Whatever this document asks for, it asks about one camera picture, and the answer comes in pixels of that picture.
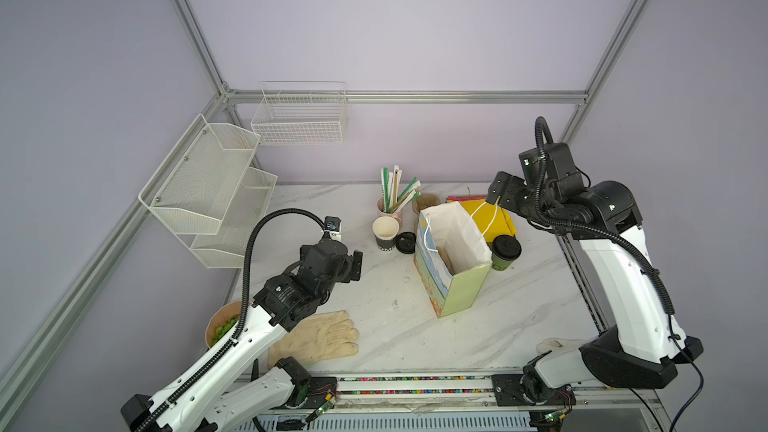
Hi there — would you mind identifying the white mesh shelf upper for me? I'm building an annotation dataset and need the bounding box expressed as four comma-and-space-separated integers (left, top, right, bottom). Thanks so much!
138, 115, 260, 235

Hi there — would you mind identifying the green paper takeout bag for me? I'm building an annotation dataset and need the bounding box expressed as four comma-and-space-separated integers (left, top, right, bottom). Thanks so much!
414, 202, 491, 318

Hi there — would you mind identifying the white wrapped straw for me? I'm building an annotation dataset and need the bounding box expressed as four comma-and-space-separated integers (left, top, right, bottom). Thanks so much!
387, 165, 402, 213

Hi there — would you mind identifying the pink straw holder cup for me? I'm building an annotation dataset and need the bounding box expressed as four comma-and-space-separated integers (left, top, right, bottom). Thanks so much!
377, 197, 403, 224

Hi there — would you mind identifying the single brown pulp carrier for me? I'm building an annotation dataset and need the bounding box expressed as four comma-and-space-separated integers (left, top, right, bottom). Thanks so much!
437, 247, 454, 275

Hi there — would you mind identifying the black paper coffee cup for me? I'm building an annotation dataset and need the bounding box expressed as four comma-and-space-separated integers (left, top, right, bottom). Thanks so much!
372, 216, 400, 251

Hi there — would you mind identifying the white mesh shelf lower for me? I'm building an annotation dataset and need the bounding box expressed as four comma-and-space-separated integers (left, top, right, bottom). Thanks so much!
190, 167, 278, 269

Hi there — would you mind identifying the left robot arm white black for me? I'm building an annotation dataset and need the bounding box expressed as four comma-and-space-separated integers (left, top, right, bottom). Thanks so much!
121, 238, 363, 431

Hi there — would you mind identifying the white mesh shelf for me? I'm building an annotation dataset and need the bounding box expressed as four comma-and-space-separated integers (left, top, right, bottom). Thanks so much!
138, 115, 260, 235
190, 167, 278, 269

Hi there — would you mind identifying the cream leather work glove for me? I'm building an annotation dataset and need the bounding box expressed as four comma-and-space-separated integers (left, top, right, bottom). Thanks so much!
268, 311, 359, 368

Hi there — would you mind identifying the white cloth glove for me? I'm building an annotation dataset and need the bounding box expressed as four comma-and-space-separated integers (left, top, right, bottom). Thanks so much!
536, 338, 585, 354

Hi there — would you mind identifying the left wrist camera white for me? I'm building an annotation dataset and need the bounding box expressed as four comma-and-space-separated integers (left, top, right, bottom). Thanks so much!
324, 216, 341, 241

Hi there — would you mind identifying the brown bowl with green bits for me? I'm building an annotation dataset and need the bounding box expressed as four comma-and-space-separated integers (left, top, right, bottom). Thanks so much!
205, 300, 242, 349

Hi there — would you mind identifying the yellow napkin stack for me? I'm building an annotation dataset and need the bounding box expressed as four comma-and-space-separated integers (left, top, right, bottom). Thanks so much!
446, 196, 517, 243

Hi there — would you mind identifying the white wire basket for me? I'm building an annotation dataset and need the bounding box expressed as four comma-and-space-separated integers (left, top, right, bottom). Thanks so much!
251, 81, 348, 146

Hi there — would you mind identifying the green wrapped straw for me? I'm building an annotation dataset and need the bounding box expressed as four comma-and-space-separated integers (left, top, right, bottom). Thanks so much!
380, 167, 390, 213

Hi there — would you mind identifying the green paper coffee cup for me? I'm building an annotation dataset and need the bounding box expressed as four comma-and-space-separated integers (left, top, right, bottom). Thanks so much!
491, 250, 519, 271

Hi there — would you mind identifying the black plastic cup lid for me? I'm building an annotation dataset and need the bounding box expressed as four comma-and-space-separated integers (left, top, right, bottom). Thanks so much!
395, 232, 417, 255

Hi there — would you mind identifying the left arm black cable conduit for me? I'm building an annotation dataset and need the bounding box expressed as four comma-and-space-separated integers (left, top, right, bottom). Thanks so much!
131, 208, 328, 432

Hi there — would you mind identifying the aluminium mounting rail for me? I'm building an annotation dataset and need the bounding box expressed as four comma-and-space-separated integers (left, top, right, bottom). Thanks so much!
158, 367, 661, 418

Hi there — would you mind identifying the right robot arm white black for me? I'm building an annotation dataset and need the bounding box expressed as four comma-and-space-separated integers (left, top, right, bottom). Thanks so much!
486, 143, 703, 405

